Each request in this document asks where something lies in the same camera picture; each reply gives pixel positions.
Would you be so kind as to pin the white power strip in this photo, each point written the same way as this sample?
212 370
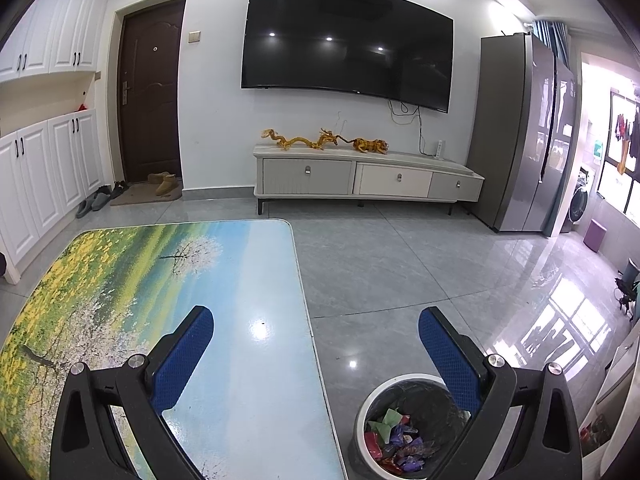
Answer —
440 148

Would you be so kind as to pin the brown doormat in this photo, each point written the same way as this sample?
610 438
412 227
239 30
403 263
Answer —
140 197

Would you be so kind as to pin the black chair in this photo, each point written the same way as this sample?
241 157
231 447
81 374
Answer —
629 285

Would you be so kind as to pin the white round bin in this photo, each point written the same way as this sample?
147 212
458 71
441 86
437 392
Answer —
392 379

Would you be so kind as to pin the purple stool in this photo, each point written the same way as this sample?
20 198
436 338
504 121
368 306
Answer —
596 236

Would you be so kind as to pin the black bin liner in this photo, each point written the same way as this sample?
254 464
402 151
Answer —
425 400

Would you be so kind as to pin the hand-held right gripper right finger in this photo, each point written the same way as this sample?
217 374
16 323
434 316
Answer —
450 355

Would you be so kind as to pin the white washing machine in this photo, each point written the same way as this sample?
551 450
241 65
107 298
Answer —
580 200

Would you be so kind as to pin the blue curtain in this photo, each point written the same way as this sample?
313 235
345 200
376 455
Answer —
552 40

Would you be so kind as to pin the long golden dragon ornament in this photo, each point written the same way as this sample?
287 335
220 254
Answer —
295 141

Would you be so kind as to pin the short golden ornament figure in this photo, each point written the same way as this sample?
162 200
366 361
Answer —
370 146

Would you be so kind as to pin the white television cabinet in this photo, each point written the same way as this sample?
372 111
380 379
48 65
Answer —
310 175

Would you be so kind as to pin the dark brown door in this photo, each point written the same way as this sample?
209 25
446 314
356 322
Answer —
150 90

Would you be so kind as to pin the grey slipper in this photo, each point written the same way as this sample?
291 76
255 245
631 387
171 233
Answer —
100 202
84 208

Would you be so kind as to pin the beige light switch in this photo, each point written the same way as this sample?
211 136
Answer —
194 36

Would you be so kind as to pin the dark shoe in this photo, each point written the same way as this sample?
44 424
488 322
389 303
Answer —
104 190
120 190

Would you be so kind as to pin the pile of colourful wrappers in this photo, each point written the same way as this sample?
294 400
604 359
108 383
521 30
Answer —
400 450

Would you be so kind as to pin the black wall television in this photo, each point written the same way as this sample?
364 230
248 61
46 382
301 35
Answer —
345 40

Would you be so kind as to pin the hanging clothes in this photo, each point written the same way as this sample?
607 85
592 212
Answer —
625 135

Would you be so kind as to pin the white shoe cabinet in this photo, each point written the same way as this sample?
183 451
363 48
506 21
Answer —
35 175

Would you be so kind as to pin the landscape printed table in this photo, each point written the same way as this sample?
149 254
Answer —
250 285

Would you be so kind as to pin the tan boot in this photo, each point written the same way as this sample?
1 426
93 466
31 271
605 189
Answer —
156 178
167 186

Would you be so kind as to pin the green wall sign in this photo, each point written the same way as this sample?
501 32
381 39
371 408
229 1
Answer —
598 152

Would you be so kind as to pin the grey refrigerator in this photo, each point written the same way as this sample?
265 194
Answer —
510 135

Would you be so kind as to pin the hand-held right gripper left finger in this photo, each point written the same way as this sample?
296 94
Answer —
182 355

